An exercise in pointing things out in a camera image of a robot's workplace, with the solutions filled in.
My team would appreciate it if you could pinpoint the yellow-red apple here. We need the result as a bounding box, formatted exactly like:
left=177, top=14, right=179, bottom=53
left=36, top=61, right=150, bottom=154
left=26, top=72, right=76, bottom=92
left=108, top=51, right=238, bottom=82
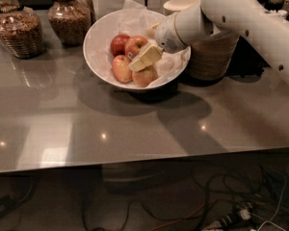
left=132, top=66, right=158, bottom=88
left=112, top=55, right=132, bottom=84

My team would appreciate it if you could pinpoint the black cable on floor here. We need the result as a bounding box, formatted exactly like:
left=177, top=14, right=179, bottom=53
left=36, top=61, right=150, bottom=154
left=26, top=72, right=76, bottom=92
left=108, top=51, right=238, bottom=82
left=81, top=164, right=280, bottom=231

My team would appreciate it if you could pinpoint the glass jar of granola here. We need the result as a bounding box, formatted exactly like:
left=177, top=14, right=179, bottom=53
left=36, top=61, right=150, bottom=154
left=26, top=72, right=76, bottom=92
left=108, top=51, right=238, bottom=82
left=0, top=0, right=44, bottom=59
left=47, top=0, right=91, bottom=46

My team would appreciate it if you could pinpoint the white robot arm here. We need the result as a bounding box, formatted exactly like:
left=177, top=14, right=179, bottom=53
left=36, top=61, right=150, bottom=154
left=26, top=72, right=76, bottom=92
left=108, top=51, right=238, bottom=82
left=129, top=0, right=289, bottom=86

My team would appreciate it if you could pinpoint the yellow-red apple front left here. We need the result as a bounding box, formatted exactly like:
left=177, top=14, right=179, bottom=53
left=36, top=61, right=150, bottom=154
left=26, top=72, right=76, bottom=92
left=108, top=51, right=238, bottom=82
left=112, top=55, right=132, bottom=84

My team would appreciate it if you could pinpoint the power strip on floor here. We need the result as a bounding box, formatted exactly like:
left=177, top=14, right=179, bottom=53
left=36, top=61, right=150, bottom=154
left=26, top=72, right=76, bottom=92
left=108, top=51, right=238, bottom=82
left=201, top=209, right=250, bottom=231

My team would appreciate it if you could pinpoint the glass jar of granola left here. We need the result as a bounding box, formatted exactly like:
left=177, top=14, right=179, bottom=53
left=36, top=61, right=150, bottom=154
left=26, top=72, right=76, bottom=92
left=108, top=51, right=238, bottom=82
left=0, top=0, right=44, bottom=59

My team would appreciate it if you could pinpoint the white paper liner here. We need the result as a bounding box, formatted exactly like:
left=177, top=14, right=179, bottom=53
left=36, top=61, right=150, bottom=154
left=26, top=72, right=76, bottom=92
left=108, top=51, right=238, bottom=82
left=89, top=0, right=191, bottom=89

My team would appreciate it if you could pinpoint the white cable on floor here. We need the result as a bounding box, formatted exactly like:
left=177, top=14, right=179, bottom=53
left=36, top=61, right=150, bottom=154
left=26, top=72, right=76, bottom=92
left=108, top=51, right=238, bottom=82
left=250, top=173, right=289, bottom=231

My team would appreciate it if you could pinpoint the dark bottle with cork left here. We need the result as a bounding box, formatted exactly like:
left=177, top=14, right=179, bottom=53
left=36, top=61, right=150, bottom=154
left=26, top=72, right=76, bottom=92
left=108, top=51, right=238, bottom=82
left=266, top=0, right=283, bottom=11

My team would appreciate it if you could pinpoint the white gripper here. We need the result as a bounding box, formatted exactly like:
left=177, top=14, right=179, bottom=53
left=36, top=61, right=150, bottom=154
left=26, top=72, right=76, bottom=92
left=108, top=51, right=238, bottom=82
left=128, top=13, right=188, bottom=72

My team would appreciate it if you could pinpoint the yellow-red apple front right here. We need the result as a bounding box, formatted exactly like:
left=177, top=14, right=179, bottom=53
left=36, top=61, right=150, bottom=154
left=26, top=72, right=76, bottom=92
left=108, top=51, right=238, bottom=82
left=132, top=66, right=158, bottom=88

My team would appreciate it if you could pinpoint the front stack of paper bowls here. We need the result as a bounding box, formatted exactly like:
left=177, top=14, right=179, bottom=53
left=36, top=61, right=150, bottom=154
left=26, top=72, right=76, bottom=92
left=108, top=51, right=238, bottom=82
left=186, top=33, right=239, bottom=82

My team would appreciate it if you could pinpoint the orange cable on floor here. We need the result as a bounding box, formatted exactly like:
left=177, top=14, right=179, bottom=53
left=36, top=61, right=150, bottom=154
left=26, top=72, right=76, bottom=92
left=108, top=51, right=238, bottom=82
left=147, top=202, right=216, bottom=231

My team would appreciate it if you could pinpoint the dark red apple back left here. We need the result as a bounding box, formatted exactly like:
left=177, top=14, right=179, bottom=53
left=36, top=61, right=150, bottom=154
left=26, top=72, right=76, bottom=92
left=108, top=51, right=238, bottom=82
left=110, top=34, right=130, bottom=57

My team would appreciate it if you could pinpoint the white bowl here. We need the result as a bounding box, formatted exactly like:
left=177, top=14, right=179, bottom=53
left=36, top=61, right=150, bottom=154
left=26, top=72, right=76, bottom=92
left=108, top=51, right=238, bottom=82
left=82, top=9, right=192, bottom=92

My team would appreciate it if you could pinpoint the red-yellow apple with sticker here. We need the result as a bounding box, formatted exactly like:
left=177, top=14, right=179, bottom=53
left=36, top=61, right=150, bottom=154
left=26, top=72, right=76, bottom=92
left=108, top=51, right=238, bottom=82
left=124, top=36, right=147, bottom=60

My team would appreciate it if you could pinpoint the glass jar of granola middle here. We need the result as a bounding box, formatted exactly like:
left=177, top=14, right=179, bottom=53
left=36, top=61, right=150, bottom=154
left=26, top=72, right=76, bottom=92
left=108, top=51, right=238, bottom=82
left=47, top=0, right=91, bottom=46

